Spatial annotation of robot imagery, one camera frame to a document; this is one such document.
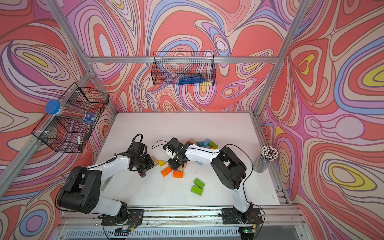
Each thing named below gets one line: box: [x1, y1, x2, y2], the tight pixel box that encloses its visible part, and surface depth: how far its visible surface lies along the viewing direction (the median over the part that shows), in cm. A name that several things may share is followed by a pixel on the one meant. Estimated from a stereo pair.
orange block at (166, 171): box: [161, 166, 173, 178], surface depth 90 cm
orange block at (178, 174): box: [172, 171, 184, 179], surface depth 88 cm
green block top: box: [208, 140, 219, 150], surface depth 101 cm
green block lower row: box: [191, 185, 204, 196], surface depth 83 cm
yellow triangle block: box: [157, 160, 167, 167], surface depth 93 cm
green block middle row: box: [193, 177, 205, 189], surface depth 85 cm
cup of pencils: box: [253, 145, 279, 173], surface depth 78 cm
